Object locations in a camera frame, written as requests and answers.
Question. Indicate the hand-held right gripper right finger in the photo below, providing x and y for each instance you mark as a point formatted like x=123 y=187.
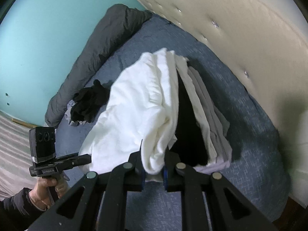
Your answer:
x=173 y=178

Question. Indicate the white long-sleeve shirt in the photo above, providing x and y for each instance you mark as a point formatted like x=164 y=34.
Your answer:
x=134 y=101

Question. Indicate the person's left hand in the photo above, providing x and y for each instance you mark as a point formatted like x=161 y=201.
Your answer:
x=43 y=192

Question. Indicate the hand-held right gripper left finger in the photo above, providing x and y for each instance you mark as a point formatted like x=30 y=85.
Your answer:
x=137 y=178

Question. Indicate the blue patterned blanket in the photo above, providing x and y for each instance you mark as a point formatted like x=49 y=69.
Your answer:
x=240 y=115

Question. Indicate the cream tufted headboard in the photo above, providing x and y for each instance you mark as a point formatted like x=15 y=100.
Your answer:
x=240 y=28

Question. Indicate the lavender crumpled cloth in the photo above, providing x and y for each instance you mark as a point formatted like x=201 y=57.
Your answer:
x=68 y=115

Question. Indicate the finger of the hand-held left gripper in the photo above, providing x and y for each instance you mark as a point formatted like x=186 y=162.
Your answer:
x=77 y=160

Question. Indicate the wooden skirting board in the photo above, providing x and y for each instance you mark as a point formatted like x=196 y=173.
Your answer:
x=24 y=123

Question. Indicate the black crumpled garment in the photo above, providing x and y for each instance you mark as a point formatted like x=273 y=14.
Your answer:
x=89 y=101

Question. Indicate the dark grey duvet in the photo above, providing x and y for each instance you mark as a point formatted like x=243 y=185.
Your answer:
x=96 y=48

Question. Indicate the person's left forearm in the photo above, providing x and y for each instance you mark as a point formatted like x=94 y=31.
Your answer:
x=19 y=204

